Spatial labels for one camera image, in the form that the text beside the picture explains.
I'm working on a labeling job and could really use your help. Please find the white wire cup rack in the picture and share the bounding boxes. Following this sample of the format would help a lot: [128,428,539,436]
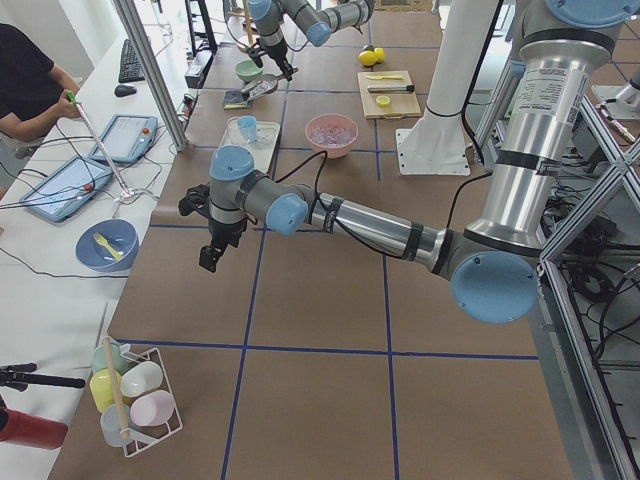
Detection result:
[89,336,183,458]

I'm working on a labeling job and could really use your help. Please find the blue plastic cup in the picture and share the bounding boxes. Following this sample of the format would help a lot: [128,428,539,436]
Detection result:
[237,115,257,144]

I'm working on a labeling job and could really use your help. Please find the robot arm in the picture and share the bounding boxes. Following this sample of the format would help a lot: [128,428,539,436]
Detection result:
[195,1,639,324]
[247,0,375,80]

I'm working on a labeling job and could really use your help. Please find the black computer mouse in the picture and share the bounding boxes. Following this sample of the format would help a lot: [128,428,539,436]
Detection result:
[114,84,137,98]

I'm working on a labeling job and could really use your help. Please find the black tripod legs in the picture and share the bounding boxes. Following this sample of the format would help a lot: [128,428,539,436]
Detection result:
[1,363,85,392]

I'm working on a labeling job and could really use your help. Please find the pink bowl of ice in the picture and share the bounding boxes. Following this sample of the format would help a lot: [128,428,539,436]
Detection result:
[305,114,359,159]

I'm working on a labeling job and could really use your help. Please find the steel cylinder muddler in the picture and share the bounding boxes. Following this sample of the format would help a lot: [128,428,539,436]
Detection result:
[367,84,415,94]

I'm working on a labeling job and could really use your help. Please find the wooden cup stand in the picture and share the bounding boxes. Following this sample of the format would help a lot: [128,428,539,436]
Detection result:
[232,0,259,52]

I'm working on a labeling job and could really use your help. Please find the person in black shirt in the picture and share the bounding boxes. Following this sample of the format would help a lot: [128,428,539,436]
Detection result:
[1,23,80,142]

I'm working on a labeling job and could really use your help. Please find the aluminium frame post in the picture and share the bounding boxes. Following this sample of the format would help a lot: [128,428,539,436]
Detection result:
[113,0,189,152]

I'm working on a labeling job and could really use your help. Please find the near teach pendant tablet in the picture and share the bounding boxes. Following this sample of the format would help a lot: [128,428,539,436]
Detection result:
[19,156,113,223]

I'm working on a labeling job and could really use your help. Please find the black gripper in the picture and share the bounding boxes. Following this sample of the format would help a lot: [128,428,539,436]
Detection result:
[247,42,295,81]
[199,218,246,272]

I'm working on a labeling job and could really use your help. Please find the yellow plastic knife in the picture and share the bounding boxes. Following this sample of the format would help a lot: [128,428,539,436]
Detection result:
[365,74,404,81]

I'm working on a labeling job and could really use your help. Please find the steel ice scoop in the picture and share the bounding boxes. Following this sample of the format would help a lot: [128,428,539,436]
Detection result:
[241,74,279,101]

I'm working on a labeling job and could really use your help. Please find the wooden cutting board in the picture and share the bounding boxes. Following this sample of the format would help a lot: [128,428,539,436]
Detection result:
[357,70,422,119]

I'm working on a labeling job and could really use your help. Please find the red bottle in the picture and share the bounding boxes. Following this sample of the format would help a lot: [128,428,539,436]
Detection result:
[1,408,68,450]

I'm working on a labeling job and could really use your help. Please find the blue bowl with fork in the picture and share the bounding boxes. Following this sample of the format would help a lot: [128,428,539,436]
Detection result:
[75,218,139,273]

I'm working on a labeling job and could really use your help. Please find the black keyboard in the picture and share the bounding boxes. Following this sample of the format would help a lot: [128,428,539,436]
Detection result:
[118,39,145,84]

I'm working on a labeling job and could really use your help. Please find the cream bear tray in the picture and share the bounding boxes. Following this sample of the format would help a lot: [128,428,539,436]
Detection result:
[219,117,281,172]

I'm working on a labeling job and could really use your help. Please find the teach pendant tablet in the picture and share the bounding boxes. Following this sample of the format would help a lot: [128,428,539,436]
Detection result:
[100,114,159,165]
[19,156,113,223]

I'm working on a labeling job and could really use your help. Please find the green ceramic bowl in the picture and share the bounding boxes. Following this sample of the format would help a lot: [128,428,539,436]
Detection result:
[235,59,263,83]

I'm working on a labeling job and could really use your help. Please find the half lemon slice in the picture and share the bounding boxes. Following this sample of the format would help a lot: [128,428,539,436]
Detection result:
[375,95,392,108]

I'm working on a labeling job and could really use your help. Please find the far teach pendant tablet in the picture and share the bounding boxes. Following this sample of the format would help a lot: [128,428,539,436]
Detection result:
[100,114,159,165]

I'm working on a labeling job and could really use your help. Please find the yellow lemon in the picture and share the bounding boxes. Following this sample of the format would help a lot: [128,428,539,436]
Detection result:
[373,47,386,63]
[358,50,380,67]

